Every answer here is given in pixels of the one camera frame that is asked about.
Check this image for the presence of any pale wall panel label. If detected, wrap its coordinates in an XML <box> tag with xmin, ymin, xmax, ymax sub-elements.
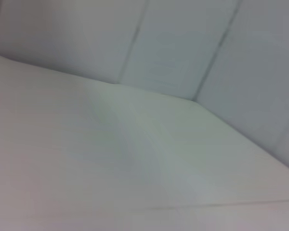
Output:
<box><xmin>150</xmin><ymin>57</ymin><xmax>186</xmax><ymax>89</ymax></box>

